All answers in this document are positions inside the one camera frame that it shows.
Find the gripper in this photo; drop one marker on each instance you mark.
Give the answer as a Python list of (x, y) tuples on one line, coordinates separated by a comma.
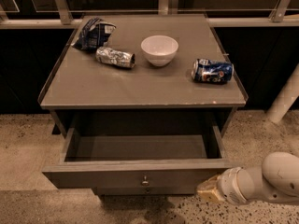
[(229, 185)]

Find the grey top drawer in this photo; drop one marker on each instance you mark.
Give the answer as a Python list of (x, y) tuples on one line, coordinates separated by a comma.
[(138, 165)]

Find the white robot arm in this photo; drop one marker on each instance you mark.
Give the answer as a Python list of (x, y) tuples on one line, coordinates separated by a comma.
[(276, 180)]

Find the grey drawer cabinet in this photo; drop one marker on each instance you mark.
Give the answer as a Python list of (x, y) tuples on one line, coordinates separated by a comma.
[(99, 99)]

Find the blue pepsi can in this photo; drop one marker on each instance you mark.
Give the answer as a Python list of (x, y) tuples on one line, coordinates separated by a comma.
[(209, 71)]

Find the white bowl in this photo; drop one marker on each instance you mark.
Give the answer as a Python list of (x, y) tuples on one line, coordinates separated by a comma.
[(159, 50)]

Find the crushed silver can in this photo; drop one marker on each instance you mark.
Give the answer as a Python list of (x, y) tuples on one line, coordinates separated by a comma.
[(118, 58)]

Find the blue chip bag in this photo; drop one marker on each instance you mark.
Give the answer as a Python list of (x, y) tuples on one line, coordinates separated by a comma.
[(94, 34)]

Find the white diagonal post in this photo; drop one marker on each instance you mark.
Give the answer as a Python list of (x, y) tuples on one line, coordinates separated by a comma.
[(286, 97)]

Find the metal railing frame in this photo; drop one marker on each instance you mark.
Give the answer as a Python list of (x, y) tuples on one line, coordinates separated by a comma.
[(220, 13)]

